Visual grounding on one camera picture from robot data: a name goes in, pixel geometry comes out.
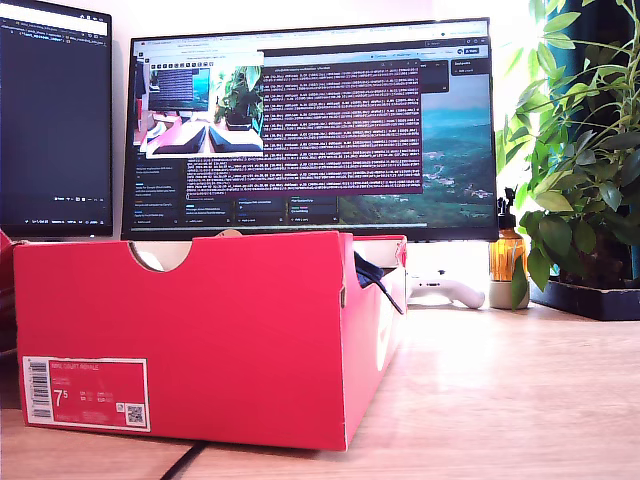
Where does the red cardboard shoebox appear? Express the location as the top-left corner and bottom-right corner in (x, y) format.
(0, 227), (409, 451)

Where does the wide computer monitor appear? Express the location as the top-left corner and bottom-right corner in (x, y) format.
(120, 17), (500, 242)

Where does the white game controller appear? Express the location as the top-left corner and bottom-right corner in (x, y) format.
(407, 269), (486, 309)

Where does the amber pump bottle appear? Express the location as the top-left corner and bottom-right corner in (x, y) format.
(488, 185), (530, 284)

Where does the pale round pot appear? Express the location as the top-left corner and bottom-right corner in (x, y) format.
(488, 279), (531, 310)

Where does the green potted plant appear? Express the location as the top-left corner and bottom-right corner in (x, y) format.
(497, 0), (640, 311)

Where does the dark planter tray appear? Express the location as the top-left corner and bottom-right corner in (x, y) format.
(529, 279), (640, 322)

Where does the dark computer monitor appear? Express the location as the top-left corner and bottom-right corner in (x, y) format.
(0, 0), (114, 239)

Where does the dark teal curtain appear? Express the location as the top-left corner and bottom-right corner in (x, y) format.
(542, 0), (640, 131)

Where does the black table cable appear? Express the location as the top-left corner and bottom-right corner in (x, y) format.
(159, 440), (207, 480)

